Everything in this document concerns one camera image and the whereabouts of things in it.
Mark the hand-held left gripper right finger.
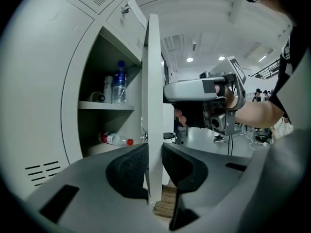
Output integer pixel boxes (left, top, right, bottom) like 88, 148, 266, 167
162, 143, 253, 231

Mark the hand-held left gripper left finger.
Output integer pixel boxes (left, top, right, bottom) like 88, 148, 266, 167
25, 143, 171, 233

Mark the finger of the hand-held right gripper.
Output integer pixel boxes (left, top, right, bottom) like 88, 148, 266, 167
162, 79, 218, 104

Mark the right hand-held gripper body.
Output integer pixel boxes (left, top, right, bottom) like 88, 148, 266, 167
173, 56, 247, 137

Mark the grey metal locker door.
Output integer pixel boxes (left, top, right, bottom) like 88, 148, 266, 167
140, 13, 164, 205

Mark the white metal locker cabinet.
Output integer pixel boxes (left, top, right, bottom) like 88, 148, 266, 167
0, 0, 149, 201

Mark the person's right forearm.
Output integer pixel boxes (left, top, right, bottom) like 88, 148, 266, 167
233, 98, 290, 130

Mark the person's right hand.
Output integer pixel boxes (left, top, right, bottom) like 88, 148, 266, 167
174, 83, 238, 128

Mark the large white box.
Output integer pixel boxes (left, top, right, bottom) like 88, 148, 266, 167
162, 102, 175, 186

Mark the wooden pallet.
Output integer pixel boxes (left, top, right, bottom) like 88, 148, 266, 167
153, 185, 177, 219

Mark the small bottle red cap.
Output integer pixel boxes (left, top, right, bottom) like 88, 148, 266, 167
100, 132, 134, 147

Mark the clear bottle blue label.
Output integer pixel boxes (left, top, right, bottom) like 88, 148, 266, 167
111, 61, 127, 105

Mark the black balcony railing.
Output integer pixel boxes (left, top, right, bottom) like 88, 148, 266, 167
251, 59, 280, 80

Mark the white spray bottle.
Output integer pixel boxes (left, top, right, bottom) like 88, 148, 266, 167
103, 75, 114, 104

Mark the white round container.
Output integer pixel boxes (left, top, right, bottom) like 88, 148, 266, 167
87, 91, 105, 103

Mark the person's black shirt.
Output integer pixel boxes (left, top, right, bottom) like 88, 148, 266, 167
268, 24, 311, 121

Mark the black cable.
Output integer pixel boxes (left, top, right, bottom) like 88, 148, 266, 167
225, 134, 234, 156

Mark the white charger cable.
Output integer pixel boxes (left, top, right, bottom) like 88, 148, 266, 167
244, 132, 271, 150

